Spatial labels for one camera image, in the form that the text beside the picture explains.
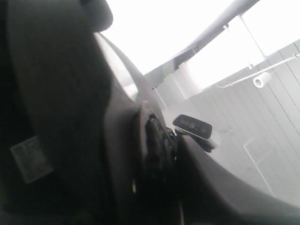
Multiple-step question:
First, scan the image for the overhead camera on mount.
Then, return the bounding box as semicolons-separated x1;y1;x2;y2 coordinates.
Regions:
172;114;221;153

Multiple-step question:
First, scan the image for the black helmet with tinted visor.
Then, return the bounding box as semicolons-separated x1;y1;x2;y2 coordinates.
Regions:
0;0;300;225

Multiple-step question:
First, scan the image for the grey ceiling duct pipe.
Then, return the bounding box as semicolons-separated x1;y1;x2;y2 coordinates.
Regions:
142;0;262;78

